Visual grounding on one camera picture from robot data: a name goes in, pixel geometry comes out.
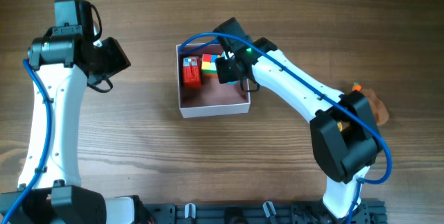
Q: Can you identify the colourful puzzle cube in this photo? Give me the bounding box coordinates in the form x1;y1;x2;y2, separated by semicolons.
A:
201;54;221;77

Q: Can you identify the white box with pink interior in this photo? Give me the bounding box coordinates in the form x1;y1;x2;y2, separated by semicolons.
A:
176;43;251;118

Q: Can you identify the red toy robot car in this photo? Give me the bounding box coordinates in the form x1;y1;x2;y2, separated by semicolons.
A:
182;56;202;89

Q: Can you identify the blue and orange toy figure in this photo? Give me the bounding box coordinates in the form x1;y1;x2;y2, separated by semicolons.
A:
227;80;239;85

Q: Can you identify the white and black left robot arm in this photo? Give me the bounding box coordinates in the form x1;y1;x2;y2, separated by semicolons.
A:
1;0;154;223

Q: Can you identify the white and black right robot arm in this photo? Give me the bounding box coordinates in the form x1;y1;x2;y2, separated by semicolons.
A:
213;18;384;220

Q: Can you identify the yellow round plastic toy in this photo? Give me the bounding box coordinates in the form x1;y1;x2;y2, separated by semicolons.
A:
337;121;350;132

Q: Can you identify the brown plush toy with carrot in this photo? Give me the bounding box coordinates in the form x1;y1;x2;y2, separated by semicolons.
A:
352;82;389;126

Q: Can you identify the blue right cable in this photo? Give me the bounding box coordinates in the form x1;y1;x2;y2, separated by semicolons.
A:
177;31;393;224

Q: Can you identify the blue cable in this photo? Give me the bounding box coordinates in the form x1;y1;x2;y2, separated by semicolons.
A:
177;31;393;224
0;58;53;224

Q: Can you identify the blue left cable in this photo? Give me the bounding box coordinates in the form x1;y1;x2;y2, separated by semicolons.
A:
0;58;53;224

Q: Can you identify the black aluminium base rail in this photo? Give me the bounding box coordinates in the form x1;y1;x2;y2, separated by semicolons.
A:
138;201;387;224

